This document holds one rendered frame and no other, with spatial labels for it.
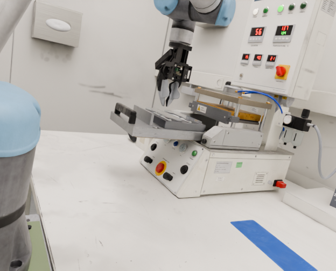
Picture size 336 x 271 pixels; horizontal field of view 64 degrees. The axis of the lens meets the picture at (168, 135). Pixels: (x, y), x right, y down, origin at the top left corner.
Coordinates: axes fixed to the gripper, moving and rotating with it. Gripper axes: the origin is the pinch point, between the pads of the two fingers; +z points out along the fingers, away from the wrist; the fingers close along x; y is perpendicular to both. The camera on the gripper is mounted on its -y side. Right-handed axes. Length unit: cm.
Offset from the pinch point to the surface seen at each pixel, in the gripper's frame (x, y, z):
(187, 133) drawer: 4.6, 11.0, 7.8
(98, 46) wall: 12, -146, -20
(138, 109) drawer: -8.1, -2.8, 4.3
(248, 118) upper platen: 32.1, 10.1, 0.3
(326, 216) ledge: 48, 41, 26
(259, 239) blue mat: 15, 41, 29
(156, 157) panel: 5.1, -6.5, 23.3
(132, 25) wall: 39, -147, -43
